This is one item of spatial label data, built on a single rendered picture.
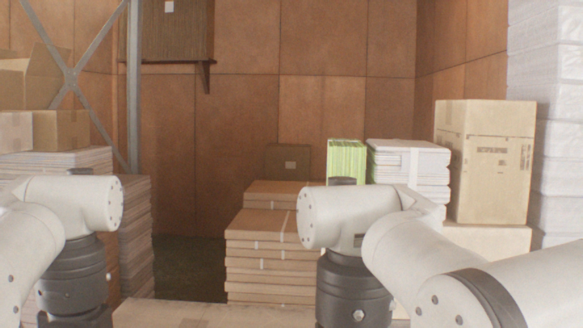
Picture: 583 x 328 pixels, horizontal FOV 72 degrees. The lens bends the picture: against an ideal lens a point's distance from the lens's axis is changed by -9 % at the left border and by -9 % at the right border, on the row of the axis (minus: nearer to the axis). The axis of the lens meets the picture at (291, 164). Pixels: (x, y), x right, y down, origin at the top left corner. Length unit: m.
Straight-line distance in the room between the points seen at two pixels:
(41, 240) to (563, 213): 0.91
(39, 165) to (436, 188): 1.78
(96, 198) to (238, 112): 4.24
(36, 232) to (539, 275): 0.39
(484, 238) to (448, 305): 0.72
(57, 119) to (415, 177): 1.67
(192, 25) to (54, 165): 2.73
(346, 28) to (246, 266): 3.12
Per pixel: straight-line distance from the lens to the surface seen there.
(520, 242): 0.97
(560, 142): 0.98
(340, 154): 0.87
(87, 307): 0.55
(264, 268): 2.16
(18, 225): 0.43
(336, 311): 0.47
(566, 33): 0.99
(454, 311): 0.22
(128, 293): 2.69
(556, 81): 0.99
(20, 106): 3.06
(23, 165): 2.27
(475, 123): 0.92
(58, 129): 2.17
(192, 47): 4.53
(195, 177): 4.89
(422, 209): 0.42
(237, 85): 4.72
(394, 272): 0.35
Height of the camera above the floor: 1.48
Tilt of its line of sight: 8 degrees down
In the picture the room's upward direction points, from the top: 1 degrees clockwise
